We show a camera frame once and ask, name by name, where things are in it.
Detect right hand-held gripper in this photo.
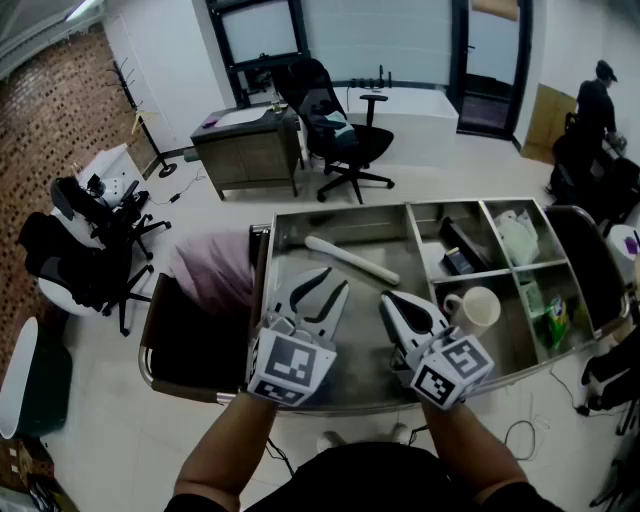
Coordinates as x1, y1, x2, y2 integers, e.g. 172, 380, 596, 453
380, 291, 496, 412

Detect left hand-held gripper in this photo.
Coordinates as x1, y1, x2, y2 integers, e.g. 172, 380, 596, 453
246, 267, 351, 407

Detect white mug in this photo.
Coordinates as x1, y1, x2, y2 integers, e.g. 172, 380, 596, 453
443, 286, 502, 339

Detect metal tray cart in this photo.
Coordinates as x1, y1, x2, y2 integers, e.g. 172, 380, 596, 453
138, 197, 632, 414

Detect black box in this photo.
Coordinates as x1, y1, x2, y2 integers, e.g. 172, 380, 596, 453
438, 217, 494, 274

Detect pale green carton box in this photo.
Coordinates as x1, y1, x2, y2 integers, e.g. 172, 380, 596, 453
519, 280, 546, 319

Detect white plastic bag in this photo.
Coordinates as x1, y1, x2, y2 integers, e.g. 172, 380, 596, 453
493, 209, 541, 266

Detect green packet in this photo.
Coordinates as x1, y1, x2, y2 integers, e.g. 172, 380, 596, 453
544, 294, 571, 349

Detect person's left forearm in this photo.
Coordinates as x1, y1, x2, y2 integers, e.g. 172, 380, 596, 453
174, 392, 279, 501

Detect person's right forearm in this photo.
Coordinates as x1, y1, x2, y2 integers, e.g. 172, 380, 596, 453
421, 399, 529, 506

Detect pink cloth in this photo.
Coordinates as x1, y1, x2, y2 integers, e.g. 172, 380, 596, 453
169, 232, 259, 314

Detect person's white left shoe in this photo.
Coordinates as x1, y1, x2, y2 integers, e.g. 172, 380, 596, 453
317, 430, 347, 454

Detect wooden cabinet desk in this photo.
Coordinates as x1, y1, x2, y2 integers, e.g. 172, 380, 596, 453
189, 102, 301, 201

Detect person's black shirt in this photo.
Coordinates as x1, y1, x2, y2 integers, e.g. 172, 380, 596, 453
164, 442, 566, 512

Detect light teal cloth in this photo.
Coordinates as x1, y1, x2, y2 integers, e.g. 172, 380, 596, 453
319, 110, 357, 146

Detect black coat rack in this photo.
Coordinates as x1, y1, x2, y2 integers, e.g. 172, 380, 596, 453
110, 57, 179, 180

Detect white rectangular basin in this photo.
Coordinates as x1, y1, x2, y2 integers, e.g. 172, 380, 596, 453
212, 107, 266, 129

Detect black white machine base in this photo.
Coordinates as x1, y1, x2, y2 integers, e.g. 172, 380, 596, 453
579, 344, 640, 416

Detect white bathtub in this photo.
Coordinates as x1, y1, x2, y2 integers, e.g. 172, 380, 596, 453
344, 87, 460, 135

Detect white round table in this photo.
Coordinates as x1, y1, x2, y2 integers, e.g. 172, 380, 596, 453
607, 224, 640, 281

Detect black mesh office chair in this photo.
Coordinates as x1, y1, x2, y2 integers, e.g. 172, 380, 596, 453
287, 58, 396, 205

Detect black faucet set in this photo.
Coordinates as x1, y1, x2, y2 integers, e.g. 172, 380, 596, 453
348, 64, 394, 92

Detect cardboard sheet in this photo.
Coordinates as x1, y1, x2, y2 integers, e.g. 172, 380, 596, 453
522, 83, 579, 164

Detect white side table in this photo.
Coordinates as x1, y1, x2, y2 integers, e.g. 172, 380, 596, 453
74, 143, 149, 206

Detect wooden clothes hanger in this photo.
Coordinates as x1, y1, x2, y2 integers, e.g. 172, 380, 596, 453
130, 107, 160, 135

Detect white round stool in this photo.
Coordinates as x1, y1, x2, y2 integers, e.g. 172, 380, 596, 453
37, 274, 96, 317

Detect dark green bin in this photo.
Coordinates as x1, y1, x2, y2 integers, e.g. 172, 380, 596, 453
14, 324, 74, 439

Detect frosted window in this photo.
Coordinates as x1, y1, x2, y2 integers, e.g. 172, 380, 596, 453
299, 0, 454, 89

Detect black framed glass door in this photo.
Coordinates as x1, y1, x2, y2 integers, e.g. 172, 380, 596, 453
449, 0, 534, 141

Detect black framed screen stand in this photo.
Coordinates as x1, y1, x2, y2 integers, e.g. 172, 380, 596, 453
205, 0, 310, 109

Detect white curved tub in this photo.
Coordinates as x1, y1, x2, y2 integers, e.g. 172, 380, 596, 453
0, 316, 40, 441

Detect brown paper sheet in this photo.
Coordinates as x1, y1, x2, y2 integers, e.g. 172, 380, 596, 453
471, 0, 521, 21

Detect cardboard box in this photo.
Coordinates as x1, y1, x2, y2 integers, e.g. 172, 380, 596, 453
0, 434, 76, 512

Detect black floor cable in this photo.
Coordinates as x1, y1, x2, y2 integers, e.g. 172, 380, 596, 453
549, 364, 592, 417
267, 437, 296, 476

